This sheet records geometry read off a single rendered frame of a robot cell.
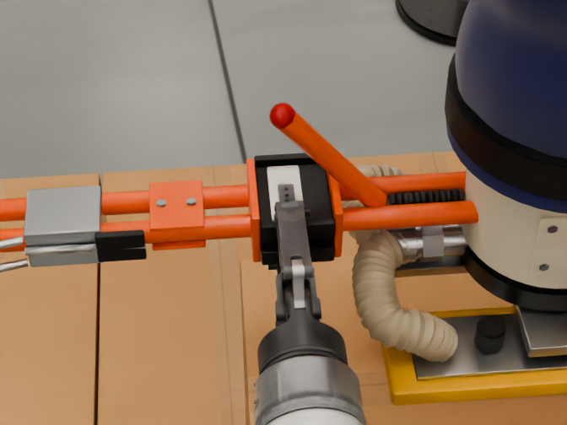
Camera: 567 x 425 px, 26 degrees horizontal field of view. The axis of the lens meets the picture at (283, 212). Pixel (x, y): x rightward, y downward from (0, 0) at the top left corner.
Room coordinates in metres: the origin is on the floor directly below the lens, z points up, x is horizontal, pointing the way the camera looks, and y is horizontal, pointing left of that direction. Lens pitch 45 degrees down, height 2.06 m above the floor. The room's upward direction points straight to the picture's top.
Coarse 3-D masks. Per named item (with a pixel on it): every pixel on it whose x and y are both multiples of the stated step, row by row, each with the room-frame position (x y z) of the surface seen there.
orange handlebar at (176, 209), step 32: (128, 192) 0.83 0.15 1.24; (160, 192) 0.83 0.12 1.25; (192, 192) 0.83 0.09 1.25; (224, 192) 0.83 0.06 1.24; (384, 192) 0.84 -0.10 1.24; (128, 224) 0.79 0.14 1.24; (160, 224) 0.78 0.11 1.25; (192, 224) 0.78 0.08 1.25; (224, 224) 0.79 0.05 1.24; (352, 224) 0.79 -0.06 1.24; (384, 224) 0.80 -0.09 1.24; (416, 224) 0.80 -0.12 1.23; (448, 224) 0.80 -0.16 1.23
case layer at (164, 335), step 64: (0, 192) 1.54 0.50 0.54; (0, 256) 1.39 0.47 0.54; (192, 256) 1.39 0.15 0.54; (0, 320) 1.25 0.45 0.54; (64, 320) 1.25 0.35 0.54; (128, 320) 1.25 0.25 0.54; (192, 320) 1.25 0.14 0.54; (0, 384) 1.13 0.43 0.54; (64, 384) 1.13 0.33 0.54; (128, 384) 1.13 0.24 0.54; (192, 384) 1.13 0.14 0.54
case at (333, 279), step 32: (352, 256) 1.02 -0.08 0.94; (256, 288) 0.97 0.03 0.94; (320, 288) 0.97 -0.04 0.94; (352, 288) 0.97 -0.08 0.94; (416, 288) 0.97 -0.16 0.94; (448, 288) 0.97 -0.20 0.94; (480, 288) 0.97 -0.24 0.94; (256, 320) 0.92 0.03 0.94; (320, 320) 0.92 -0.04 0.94; (352, 320) 0.92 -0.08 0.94; (256, 352) 0.87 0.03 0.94; (352, 352) 0.87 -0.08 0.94; (384, 384) 0.83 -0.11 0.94; (384, 416) 0.79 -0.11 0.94; (416, 416) 0.79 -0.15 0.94; (448, 416) 0.79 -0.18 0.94; (480, 416) 0.79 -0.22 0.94; (512, 416) 0.79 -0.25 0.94; (544, 416) 0.79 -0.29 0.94
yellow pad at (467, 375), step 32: (448, 320) 0.77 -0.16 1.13; (480, 320) 0.75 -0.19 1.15; (512, 320) 0.77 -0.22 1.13; (384, 352) 0.74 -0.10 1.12; (480, 352) 0.73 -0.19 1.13; (512, 352) 0.73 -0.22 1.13; (416, 384) 0.70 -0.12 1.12; (448, 384) 0.70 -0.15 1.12; (480, 384) 0.70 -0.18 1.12; (512, 384) 0.70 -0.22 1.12; (544, 384) 0.70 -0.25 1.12
